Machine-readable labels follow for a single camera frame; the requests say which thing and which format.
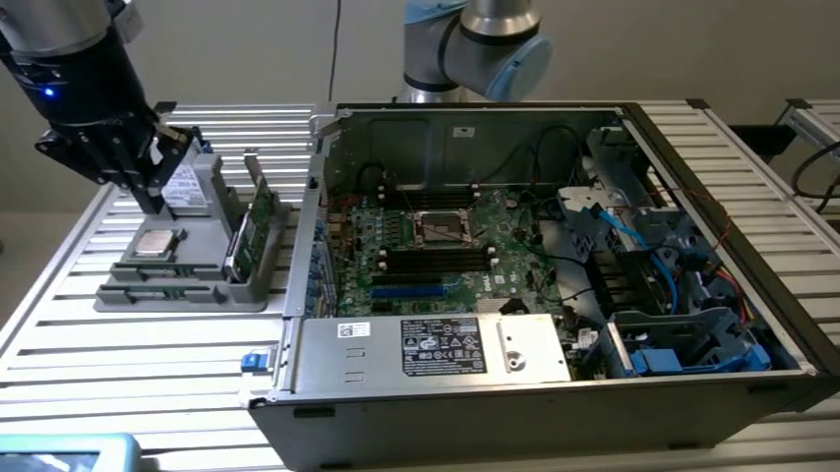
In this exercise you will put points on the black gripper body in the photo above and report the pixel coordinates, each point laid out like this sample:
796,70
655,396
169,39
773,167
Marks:
85,83

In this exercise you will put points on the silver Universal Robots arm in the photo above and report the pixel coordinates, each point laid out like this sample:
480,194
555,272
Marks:
495,29

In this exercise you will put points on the green RAM stick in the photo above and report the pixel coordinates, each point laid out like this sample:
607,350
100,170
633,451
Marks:
164,270

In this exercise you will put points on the black RAM slot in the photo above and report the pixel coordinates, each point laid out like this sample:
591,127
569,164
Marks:
430,203
430,188
435,271
435,264
430,198
435,258
435,253
430,194

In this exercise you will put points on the disk with white label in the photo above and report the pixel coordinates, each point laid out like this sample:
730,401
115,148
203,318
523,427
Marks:
184,189

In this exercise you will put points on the silver CPU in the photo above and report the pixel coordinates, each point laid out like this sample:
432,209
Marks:
155,243

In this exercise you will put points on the green graphics card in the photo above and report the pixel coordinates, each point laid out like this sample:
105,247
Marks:
252,236

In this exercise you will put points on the grey parts rack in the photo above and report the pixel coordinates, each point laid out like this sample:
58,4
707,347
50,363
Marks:
216,295

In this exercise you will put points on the blue case latch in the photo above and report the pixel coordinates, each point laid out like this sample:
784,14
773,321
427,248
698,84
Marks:
253,360

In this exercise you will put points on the black expansion slot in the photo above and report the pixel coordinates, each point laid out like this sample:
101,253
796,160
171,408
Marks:
406,281

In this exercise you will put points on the CPU socket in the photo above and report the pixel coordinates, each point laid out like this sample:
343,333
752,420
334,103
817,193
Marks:
443,227

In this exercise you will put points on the blue expansion slot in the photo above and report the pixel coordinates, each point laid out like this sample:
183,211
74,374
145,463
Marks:
406,292

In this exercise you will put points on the silver power supply unit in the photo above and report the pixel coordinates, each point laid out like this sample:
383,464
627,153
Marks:
374,369

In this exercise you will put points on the green motherboard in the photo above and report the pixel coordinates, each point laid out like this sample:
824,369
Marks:
518,275

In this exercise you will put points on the silver disk bay cage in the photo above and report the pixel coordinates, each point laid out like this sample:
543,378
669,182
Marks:
610,162

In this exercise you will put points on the open black PC case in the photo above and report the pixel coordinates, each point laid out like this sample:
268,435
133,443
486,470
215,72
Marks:
459,423

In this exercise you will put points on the blue disk bay caddy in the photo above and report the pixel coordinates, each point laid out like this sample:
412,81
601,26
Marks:
655,359

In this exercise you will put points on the metal slat side table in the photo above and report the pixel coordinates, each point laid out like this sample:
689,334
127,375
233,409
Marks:
816,120

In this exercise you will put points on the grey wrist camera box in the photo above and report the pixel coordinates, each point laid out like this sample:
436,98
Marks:
129,19

